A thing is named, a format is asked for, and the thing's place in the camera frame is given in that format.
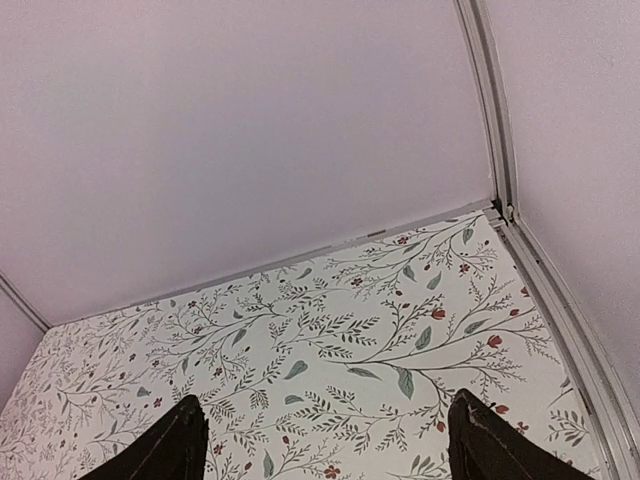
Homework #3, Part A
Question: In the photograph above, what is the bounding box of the aluminium frame post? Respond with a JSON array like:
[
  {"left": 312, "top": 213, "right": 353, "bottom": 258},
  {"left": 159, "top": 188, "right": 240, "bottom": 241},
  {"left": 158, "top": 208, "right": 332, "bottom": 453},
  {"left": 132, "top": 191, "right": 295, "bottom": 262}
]
[
  {"left": 0, "top": 272, "right": 51, "bottom": 333},
  {"left": 454, "top": 1, "right": 518, "bottom": 223}
]

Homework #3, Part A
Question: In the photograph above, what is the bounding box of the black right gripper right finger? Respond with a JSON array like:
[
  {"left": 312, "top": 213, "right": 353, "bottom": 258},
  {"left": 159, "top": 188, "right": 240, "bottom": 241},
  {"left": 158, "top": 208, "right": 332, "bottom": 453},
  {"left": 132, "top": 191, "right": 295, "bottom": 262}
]
[{"left": 448, "top": 389, "right": 585, "bottom": 480}]

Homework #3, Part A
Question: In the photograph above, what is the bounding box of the floral patterned table mat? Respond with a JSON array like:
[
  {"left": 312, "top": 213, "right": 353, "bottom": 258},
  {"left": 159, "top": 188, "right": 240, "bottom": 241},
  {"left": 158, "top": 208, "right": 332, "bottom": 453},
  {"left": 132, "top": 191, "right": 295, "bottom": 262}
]
[{"left": 1, "top": 212, "right": 601, "bottom": 479}]

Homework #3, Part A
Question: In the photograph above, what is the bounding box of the right aluminium frame post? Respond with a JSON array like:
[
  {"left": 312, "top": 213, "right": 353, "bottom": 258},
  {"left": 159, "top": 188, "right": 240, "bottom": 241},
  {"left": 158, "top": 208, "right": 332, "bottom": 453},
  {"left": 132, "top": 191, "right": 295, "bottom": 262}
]
[{"left": 454, "top": 1, "right": 518, "bottom": 223}]

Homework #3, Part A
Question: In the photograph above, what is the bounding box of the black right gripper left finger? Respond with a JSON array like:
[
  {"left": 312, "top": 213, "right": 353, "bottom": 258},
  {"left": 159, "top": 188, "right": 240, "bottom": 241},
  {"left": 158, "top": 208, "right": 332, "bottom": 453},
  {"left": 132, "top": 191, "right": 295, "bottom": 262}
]
[{"left": 88, "top": 394, "right": 209, "bottom": 480}]

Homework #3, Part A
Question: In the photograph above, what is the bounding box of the left aluminium frame post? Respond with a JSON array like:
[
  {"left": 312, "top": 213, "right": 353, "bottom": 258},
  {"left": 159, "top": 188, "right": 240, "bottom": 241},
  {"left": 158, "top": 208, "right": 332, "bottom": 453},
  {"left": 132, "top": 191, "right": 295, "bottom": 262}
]
[{"left": 0, "top": 272, "right": 51, "bottom": 333}]

